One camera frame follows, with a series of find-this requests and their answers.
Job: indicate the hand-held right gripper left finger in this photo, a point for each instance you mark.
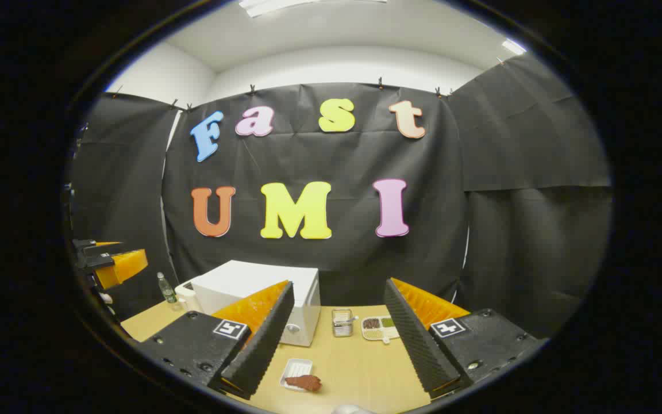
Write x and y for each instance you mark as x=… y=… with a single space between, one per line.
x=262 y=345

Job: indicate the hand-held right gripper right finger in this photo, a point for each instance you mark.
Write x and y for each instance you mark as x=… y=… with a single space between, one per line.
x=417 y=339

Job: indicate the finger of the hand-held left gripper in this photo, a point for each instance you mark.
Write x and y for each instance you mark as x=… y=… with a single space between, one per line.
x=124 y=265
x=87 y=247

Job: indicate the brown meat piece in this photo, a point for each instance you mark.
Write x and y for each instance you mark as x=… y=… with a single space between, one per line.
x=305 y=382

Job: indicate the white microwave oven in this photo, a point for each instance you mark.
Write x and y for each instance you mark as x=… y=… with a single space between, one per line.
x=250 y=282

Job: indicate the white plastic tray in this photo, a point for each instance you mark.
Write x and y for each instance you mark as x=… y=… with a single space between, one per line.
x=296 y=367

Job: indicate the white divided grain dish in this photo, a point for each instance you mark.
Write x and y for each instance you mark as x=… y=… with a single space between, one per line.
x=377 y=329

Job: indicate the clear plastic water bottle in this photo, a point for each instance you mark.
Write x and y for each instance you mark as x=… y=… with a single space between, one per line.
x=166 y=290

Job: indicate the white toaster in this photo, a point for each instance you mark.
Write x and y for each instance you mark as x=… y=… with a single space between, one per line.
x=187 y=296

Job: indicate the long ceiling light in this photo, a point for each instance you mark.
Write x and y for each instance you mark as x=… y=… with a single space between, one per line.
x=273 y=6

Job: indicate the small ceiling light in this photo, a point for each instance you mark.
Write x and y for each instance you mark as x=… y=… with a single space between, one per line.
x=514 y=47

